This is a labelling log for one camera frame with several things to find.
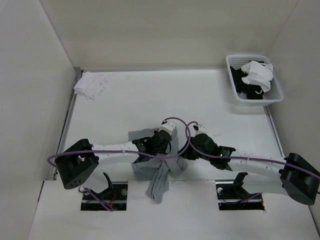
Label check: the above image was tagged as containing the grey tank top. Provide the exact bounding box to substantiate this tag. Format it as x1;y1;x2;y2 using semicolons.
128;128;188;204

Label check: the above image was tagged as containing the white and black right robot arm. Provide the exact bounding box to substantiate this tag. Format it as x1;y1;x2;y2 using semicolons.
180;133;320;206

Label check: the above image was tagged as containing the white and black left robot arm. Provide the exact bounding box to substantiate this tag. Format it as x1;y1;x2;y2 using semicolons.
54;129;173;190

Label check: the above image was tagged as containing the crumpled white tank top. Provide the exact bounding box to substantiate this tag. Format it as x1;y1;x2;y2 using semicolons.
241;60;274;93

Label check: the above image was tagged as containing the folded white tank top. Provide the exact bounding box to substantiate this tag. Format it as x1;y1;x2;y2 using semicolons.
73;72;109;100

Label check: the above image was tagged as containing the black garment in basket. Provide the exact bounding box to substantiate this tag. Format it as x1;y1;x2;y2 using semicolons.
229;66;265;100

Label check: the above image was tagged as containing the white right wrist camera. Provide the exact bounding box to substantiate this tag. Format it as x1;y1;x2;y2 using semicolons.
193;124;207;137

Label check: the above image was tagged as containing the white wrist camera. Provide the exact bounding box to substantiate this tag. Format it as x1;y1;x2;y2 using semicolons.
158;120;177;136
193;124;207;137

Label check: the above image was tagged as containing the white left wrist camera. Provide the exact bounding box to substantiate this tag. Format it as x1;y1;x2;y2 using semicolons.
158;120;177;136

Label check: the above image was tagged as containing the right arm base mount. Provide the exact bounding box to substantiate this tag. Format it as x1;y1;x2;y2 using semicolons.
215;172;265;211

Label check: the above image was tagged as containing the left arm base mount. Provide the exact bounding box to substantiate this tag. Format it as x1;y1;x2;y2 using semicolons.
78;172;129;212

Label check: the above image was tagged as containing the metal table edge rail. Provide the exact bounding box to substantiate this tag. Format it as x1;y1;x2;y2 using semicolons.
51;66;84;181

